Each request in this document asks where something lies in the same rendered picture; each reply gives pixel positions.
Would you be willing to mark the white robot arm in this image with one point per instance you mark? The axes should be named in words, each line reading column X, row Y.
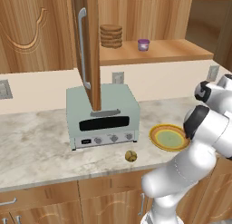
column 181, row 170

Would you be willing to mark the brown green avocado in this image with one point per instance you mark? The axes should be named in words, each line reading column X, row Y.
column 130, row 156

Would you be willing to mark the yellow orange rimmed plate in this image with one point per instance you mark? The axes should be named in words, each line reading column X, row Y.
column 168, row 137

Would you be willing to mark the open wooden cabinet door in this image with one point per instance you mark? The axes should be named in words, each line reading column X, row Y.
column 89, row 52

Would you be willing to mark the purple jam jar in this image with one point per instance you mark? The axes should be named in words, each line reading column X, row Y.
column 143, row 44

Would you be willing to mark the wooden cabinet shelf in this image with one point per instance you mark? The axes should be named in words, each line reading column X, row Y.
column 157, row 52

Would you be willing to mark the wooden base cabinet door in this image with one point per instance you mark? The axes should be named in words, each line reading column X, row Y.
column 45, row 214
column 111, row 208
column 208, row 194

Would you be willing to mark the closed wooden cabinet door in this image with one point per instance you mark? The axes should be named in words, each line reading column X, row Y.
column 33, row 31

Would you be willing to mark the pale green toaster oven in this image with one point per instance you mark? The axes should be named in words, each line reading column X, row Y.
column 102, row 118

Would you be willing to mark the stack of brown wicker plates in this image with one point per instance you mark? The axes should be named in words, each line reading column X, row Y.
column 111, row 36

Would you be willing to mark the wooden drawer front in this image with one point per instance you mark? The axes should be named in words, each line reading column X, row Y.
column 39, row 197
column 111, row 183

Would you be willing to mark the grey wall outlet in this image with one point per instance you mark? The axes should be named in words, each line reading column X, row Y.
column 118, row 78
column 4, row 89
column 213, row 73

